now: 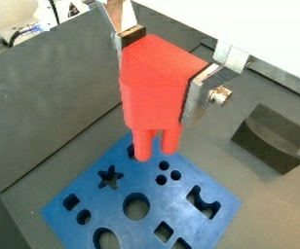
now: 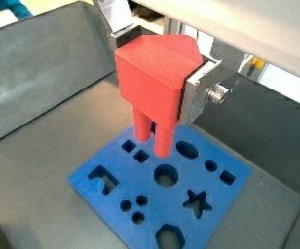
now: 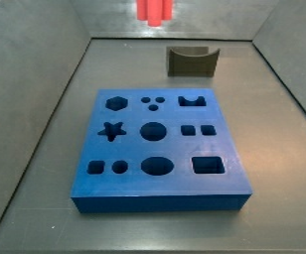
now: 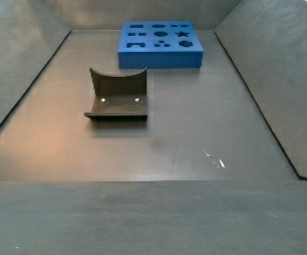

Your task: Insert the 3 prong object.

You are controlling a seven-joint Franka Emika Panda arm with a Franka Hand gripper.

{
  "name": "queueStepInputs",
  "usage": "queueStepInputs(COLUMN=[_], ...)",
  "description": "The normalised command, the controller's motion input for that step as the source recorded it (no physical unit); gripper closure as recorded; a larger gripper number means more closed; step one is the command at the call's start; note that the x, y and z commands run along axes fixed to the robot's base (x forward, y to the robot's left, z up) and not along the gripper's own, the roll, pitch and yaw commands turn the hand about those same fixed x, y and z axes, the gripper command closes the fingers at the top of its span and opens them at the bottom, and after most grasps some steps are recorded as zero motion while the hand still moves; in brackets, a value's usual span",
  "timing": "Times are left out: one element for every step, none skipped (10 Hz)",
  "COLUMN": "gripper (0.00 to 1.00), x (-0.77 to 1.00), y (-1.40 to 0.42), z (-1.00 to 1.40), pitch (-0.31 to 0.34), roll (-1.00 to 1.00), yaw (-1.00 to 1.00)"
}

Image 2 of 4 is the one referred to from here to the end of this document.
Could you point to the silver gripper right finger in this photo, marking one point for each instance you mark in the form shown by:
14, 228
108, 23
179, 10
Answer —
203, 88

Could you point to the teal cloth object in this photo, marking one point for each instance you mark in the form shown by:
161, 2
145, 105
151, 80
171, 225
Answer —
17, 7

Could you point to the red three-prong block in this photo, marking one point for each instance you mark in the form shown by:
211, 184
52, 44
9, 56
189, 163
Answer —
153, 64

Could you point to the blue shape-sorting board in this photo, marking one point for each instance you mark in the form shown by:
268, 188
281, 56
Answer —
161, 203

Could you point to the grey plastic bin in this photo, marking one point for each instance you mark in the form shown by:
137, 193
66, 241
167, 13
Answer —
64, 113

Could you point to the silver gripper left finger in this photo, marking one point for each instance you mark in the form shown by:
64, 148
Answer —
124, 30

